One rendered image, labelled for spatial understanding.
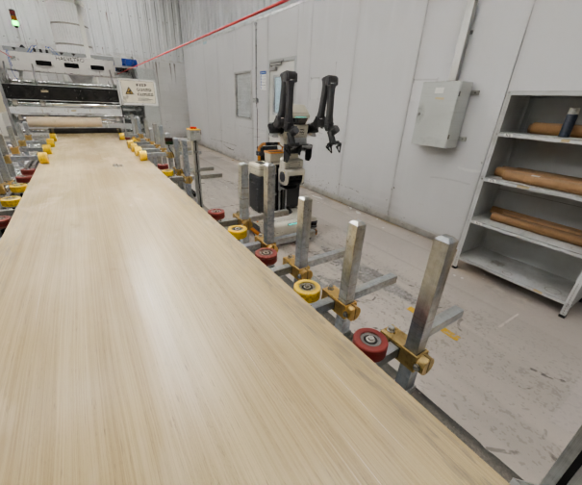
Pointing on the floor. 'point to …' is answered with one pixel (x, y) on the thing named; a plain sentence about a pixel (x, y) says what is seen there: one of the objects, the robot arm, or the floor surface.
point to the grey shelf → (517, 245)
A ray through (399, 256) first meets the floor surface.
